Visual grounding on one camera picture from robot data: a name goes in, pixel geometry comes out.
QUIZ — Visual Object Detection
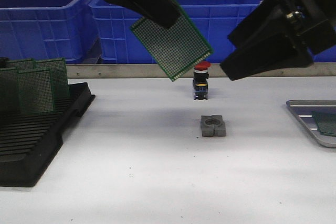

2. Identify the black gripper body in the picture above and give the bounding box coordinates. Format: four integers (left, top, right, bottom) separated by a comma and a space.
278, 0, 335, 56

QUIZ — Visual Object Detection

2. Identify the green perforated circuit board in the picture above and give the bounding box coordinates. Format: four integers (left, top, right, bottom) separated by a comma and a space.
35, 58, 70, 100
1, 67, 20, 112
312, 111, 335, 137
6, 58, 35, 70
130, 0, 213, 82
18, 68, 55, 114

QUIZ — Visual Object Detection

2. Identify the silver metal tray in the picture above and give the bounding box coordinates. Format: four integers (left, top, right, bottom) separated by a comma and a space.
286, 100, 335, 148

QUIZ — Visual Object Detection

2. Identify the black slotted board rack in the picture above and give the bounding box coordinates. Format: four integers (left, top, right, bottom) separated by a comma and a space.
1, 57, 95, 187

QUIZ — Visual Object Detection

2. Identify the red emergency stop button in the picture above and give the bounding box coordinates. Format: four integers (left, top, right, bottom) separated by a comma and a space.
193, 61, 211, 100

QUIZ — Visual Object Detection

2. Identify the grey split clamp block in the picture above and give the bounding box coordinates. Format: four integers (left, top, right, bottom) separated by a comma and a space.
200, 115, 227, 137

